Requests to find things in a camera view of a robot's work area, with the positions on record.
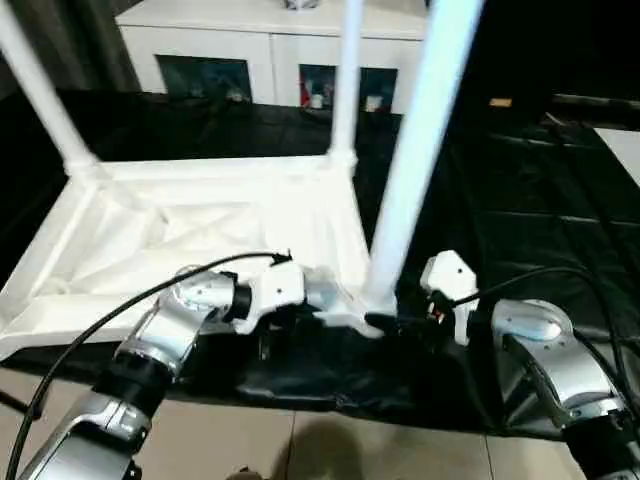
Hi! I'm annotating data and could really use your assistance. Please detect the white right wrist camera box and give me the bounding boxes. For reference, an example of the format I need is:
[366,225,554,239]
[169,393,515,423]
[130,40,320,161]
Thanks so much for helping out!
[418,249,479,346]

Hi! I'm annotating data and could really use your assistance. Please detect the grey curtain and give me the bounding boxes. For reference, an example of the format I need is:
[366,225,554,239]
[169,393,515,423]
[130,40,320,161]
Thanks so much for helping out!
[0,0,144,101]

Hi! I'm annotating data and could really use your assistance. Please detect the black table mat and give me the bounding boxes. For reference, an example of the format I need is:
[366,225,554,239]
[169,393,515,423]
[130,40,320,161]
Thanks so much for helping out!
[0,87,640,441]

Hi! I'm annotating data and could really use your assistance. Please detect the white flat board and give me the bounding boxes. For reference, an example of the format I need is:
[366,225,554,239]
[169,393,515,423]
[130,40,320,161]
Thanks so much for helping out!
[592,127,640,181]

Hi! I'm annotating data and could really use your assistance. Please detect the black cabinet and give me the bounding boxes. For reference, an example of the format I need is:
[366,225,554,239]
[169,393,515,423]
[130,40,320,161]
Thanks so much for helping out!
[427,0,640,126]

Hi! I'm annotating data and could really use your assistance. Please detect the white cabinet with glass doors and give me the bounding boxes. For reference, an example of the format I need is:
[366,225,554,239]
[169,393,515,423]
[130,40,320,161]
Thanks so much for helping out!
[114,0,431,109]

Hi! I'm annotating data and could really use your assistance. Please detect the white plastic table top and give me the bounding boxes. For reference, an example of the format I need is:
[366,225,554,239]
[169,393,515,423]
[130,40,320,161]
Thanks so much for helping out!
[0,152,401,361]

